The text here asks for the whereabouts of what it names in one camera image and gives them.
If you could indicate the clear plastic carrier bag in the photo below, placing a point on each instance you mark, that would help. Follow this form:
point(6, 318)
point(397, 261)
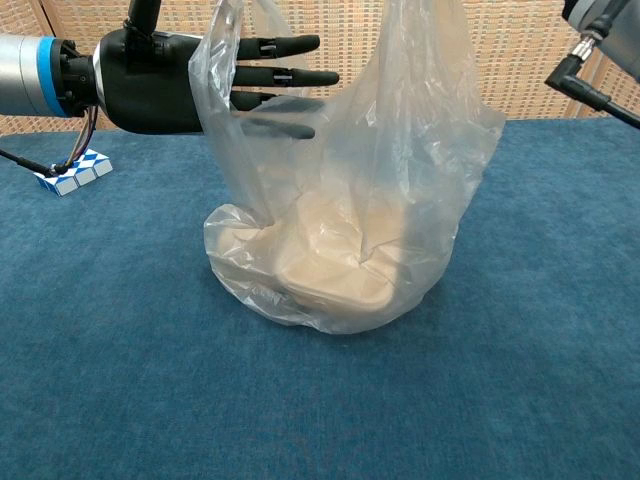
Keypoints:
point(400, 150)

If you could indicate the beige rectangular food container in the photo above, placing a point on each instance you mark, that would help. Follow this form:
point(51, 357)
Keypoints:
point(330, 280)

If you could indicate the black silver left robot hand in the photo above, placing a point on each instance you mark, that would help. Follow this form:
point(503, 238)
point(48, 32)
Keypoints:
point(150, 85)

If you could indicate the blue white snake cube puzzle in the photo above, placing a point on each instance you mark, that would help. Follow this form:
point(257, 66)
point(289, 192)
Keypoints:
point(92, 162)

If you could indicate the beige round food container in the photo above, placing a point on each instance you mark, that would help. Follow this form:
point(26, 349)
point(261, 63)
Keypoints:
point(240, 250)

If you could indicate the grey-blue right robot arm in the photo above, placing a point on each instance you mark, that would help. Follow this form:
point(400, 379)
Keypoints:
point(620, 30)

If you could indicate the woven rattan folding screen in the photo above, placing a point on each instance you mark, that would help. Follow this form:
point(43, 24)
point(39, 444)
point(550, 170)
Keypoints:
point(525, 50)

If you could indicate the blue velvet table cloth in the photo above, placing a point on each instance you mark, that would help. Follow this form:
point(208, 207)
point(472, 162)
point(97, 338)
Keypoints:
point(150, 375)

